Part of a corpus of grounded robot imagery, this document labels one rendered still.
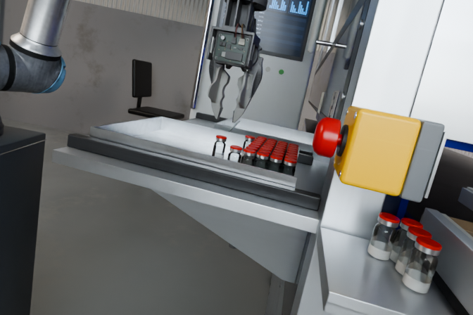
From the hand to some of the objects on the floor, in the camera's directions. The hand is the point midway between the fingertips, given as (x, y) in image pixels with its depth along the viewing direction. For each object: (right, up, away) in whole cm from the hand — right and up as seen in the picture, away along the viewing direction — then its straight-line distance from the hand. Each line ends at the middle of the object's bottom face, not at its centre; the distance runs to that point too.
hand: (227, 113), depth 58 cm
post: (-1, -101, -1) cm, 101 cm away
